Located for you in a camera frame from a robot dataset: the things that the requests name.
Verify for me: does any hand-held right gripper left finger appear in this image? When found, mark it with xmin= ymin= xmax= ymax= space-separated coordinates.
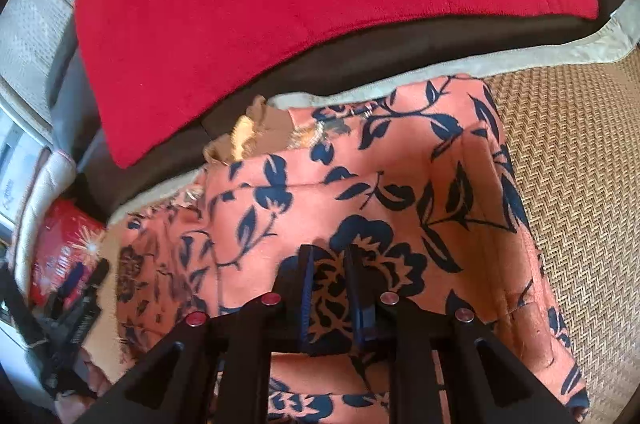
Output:
xmin=65 ymin=244 xmax=317 ymax=424

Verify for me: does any white framed window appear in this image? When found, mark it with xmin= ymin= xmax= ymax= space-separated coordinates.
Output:
xmin=0 ymin=99 xmax=48 ymax=230

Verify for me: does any beige woven mat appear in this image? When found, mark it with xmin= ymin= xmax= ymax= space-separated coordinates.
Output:
xmin=481 ymin=49 xmax=640 ymax=424

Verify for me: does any orange floral garment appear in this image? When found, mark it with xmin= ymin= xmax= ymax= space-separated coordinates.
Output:
xmin=112 ymin=74 xmax=592 ymax=424

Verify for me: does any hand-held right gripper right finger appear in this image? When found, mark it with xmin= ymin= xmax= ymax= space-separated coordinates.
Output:
xmin=344 ymin=244 xmax=577 ymax=424

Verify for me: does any small cream cushion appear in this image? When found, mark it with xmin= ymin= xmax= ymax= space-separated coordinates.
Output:
xmin=14 ymin=148 xmax=77 ymax=297

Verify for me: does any white dotted sofa cushion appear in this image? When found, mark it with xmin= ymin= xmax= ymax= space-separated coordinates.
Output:
xmin=0 ymin=0 xmax=118 ymax=130

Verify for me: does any red printed box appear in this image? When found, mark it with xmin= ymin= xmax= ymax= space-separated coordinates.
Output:
xmin=29 ymin=198 xmax=108 ymax=305

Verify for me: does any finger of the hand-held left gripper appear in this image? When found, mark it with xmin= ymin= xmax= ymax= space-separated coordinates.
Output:
xmin=52 ymin=258 xmax=112 ymax=355

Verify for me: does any red cloth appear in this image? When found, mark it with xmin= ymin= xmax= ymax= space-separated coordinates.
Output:
xmin=74 ymin=0 xmax=600 ymax=170

